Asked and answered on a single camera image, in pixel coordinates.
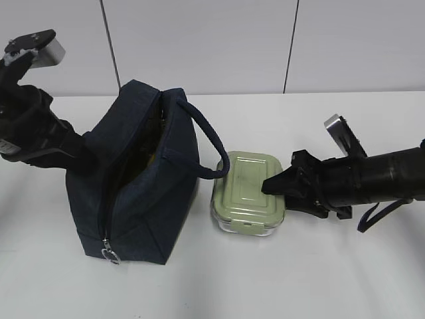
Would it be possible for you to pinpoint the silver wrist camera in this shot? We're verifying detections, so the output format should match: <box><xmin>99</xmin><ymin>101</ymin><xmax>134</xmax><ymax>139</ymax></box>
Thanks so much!
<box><xmin>3</xmin><ymin>29</ymin><xmax>66</xmax><ymax>68</ymax></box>
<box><xmin>324</xmin><ymin>114</ymin><xmax>367</xmax><ymax>158</ymax></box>

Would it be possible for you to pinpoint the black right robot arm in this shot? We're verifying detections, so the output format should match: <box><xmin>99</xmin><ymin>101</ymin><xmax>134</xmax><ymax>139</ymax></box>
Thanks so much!
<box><xmin>261</xmin><ymin>141</ymin><xmax>424</xmax><ymax>219</ymax></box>

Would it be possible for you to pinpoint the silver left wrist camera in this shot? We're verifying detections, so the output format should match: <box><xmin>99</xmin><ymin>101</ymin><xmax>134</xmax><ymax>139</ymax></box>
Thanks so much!
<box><xmin>3</xmin><ymin>29</ymin><xmax>66</xmax><ymax>68</ymax></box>

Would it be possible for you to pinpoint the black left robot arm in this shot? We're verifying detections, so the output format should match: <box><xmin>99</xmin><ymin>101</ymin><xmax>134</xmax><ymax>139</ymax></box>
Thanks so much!
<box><xmin>1</xmin><ymin>53</ymin><xmax>98</xmax><ymax>176</ymax></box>

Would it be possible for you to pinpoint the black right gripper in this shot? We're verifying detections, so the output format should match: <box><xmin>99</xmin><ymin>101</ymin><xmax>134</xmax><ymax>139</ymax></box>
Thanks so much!
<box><xmin>261</xmin><ymin>150</ymin><xmax>360</xmax><ymax>219</ymax></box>

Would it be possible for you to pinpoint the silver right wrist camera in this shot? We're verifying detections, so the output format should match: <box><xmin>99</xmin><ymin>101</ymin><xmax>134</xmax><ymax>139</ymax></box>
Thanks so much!
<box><xmin>324</xmin><ymin>114</ymin><xmax>367</xmax><ymax>158</ymax></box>

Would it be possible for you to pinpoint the green lid lunch box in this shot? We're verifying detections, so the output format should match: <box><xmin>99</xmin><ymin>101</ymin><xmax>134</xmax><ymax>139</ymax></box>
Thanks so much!
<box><xmin>211</xmin><ymin>151</ymin><xmax>286</xmax><ymax>237</ymax></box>

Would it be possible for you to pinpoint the navy blue lunch bag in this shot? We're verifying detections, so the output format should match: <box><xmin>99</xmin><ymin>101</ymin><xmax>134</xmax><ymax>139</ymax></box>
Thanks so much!
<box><xmin>66</xmin><ymin>80</ymin><xmax>230</xmax><ymax>265</ymax></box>

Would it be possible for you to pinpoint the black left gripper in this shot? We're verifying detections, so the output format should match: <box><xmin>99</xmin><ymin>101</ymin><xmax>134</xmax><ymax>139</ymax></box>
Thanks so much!
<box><xmin>1</xmin><ymin>84</ymin><xmax>98</xmax><ymax>176</ymax></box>

